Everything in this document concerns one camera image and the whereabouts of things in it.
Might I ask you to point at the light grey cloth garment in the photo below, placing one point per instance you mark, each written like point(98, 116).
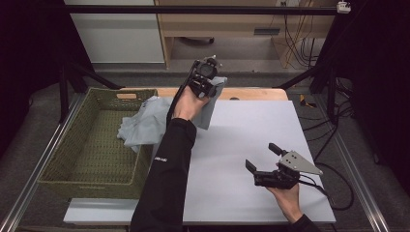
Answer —
point(145, 124)

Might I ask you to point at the white plug adapter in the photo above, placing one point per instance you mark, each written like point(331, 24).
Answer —
point(343, 7)

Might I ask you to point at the green woven basket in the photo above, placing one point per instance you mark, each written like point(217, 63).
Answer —
point(93, 151)

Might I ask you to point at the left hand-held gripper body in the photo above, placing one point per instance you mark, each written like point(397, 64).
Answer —
point(203, 74)

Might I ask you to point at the white table board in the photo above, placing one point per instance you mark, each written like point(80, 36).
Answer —
point(238, 135)

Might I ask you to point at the person's left hand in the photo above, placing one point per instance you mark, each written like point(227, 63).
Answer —
point(188, 105)

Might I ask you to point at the wooden desk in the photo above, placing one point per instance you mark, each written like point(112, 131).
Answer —
point(225, 25)

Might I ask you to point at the person's right hand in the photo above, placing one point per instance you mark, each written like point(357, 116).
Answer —
point(287, 200)

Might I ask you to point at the black curtain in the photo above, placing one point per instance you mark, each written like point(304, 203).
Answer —
point(380, 80)
point(29, 58)

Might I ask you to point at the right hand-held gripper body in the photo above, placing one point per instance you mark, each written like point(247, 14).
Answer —
point(283, 175)

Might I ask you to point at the metal floor rail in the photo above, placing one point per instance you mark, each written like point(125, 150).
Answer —
point(357, 180)
point(35, 174)

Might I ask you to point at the black frame strut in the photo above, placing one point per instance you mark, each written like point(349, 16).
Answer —
point(331, 96)
point(64, 93)

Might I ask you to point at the white cabinet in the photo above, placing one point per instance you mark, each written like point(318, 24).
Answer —
point(119, 38)

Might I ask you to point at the yellow and black tape piece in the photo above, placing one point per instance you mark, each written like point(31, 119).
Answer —
point(306, 103)

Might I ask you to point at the black horizontal frame bar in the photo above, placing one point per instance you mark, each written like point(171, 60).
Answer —
point(161, 9)

